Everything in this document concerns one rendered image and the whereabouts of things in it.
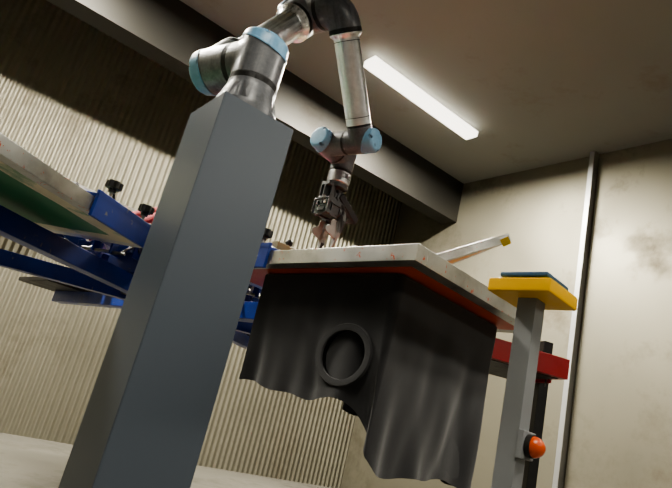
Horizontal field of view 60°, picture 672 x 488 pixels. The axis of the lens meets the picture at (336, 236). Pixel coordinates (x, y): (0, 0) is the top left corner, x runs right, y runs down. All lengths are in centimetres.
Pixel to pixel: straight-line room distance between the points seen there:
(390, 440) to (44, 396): 380
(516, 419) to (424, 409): 30
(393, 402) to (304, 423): 457
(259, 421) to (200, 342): 443
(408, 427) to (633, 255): 366
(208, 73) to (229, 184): 37
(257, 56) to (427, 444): 97
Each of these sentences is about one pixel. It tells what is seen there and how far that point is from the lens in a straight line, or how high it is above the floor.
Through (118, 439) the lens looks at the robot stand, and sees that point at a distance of 114.
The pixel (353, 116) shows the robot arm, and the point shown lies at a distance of 175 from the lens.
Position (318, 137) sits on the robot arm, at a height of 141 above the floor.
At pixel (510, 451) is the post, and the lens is 117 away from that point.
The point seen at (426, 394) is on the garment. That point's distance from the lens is 140.
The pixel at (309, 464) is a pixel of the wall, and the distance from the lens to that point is 598.
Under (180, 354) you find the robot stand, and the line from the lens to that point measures 116.
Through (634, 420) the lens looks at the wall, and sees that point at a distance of 453.
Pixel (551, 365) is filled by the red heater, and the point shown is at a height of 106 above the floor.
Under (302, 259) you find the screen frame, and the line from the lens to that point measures 143.
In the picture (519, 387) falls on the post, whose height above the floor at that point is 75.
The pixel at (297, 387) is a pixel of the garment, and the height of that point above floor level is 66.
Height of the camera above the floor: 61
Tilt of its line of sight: 17 degrees up
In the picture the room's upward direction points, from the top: 14 degrees clockwise
